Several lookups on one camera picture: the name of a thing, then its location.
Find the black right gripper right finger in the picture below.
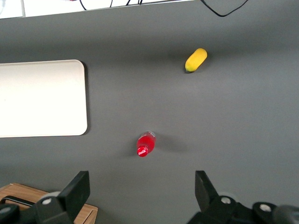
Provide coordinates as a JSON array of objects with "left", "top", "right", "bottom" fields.
[{"left": 186, "top": 170, "right": 299, "bottom": 224}]

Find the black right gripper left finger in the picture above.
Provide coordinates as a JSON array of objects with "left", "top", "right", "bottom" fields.
[{"left": 21, "top": 171, "right": 91, "bottom": 224}]

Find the red soda can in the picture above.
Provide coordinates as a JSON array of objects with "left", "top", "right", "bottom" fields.
[{"left": 136, "top": 130, "right": 157, "bottom": 158}]

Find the cream rectangular tray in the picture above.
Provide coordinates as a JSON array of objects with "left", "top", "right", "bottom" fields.
[{"left": 0, "top": 59, "right": 88, "bottom": 138}]

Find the wooden drawer cabinet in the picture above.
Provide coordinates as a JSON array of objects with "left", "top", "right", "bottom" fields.
[{"left": 0, "top": 182, "right": 99, "bottom": 224}]

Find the yellow lemon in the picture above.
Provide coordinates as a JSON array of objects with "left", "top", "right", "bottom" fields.
[{"left": 185, "top": 48, "right": 208, "bottom": 73}]

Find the black metal drawer handle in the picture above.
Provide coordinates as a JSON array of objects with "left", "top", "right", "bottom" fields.
[{"left": 0, "top": 195, "right": 36, "bottom": 208}]

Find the black looped floor cable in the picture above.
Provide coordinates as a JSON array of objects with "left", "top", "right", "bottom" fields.
[{"left": 202, "top": 0, "right": 249, "bottom": 17}]

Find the black thin cable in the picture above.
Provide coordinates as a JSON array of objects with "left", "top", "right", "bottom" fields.
[{"left": 78, "top": 0, "right": 146, "bottom": 11}]

